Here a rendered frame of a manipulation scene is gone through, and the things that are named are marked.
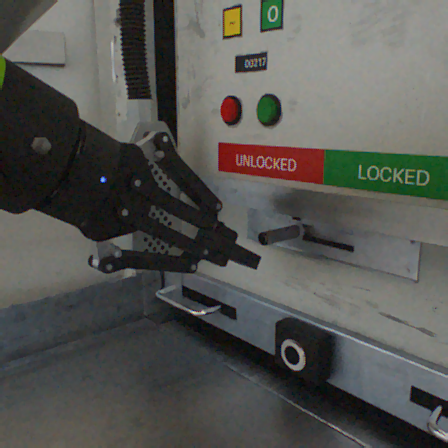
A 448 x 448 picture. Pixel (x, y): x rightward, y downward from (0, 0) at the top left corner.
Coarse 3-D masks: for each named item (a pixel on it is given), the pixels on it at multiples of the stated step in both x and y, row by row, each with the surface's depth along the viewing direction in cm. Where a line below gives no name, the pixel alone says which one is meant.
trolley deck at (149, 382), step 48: (144, 336) 64; (0, 384) 53; (48, 384) 53; (96, 384) 53; (144, 384) 53; (192, 384) 53; (240, 384) 53; (0, 432) 45; (48, 432) 45; (96, 432) 45; (144, 432) 45; (192, 432) 45; (240, 432) 45; (288, 432) 45; (336, 432) 45
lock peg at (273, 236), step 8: (296, 224) 51; (264, 232) 48; (272, 232) 48; (280, 232) 49; (288, 232) 49; (296, 232) 50; (304, 232) 50; (264, 240) 47; (272, 240) 48; (280, 240) 49; (296, 240) 51
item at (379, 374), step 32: (192, 288) 66; (224, 288) 60; (224, 320) 61; (256, 320) 57; (320, 320) 50; (352, 352) 47; (384, 352) 44; (352, 384) 47; (384, 384) 45; (416, 384) 42; (416, 416) 43
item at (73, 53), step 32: (64, 0) 65; (96, 0) 64; (32, 32) 62; (64, 32) 65; (96, 32) 64; (32, 64) 65; (64, 64) 65; (96, 64) 68; (96, 96) 69; (0, 224) 67; (32, 224) 69; (64, 224) 71; (0, 256) 68; (32, 256) 70; (64, 256) 72; (0, 288) 69; (32, 288) 71; (64, 288) 73
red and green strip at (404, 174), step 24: (240, 144) 56; (240, 168) 56; (264, 168) 54; (288, 168) 51; (312, 168) 49; (336, 168) 46; (360, 168) 44; (384, 168) 43; (408, 168) 41; (432, 168) 39; (384, 192) 43; (408, 192) 41; (432, 192) 40
